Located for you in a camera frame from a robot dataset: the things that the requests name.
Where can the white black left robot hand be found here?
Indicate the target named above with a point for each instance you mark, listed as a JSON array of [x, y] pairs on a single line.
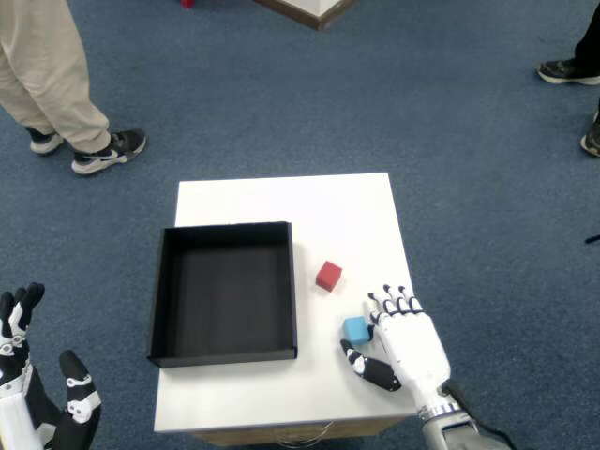
[[79, 408]]

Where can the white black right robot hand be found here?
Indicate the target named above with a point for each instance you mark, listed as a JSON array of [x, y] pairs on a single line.
[[412, 347]]

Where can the blue cube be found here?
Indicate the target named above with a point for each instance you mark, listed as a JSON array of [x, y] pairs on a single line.
[[355, 330]]

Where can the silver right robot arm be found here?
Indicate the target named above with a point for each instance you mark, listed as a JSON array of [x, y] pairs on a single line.
[[445, 433]]

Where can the red cube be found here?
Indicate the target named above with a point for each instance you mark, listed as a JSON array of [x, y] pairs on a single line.
[[328, 274]]

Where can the black open box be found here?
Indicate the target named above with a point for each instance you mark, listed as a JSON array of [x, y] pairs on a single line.
[[225, 300]]

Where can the white topped wooden table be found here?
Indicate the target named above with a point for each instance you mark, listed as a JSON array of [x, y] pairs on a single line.
[[281, 201]]

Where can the black rod tip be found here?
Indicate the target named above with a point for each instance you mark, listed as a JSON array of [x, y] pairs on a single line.
[[592, 238]]

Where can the black white sneaker with swoosh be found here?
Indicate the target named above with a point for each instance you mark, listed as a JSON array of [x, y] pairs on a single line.
[[108, 154]]

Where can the dark shoe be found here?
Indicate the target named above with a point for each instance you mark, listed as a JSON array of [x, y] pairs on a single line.
[[592, 140]]

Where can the black shoe with light sole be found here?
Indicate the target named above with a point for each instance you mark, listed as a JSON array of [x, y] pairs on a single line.
[[564, 72]]

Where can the beige trousers of person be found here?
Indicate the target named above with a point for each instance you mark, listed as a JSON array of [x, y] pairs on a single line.
[[37, 70]]

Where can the white board with wooden edge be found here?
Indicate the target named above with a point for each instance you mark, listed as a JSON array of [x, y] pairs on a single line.
[[319, 10]]

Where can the black trouser leg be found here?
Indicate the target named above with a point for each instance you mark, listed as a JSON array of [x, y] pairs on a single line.
[[590, 42]]

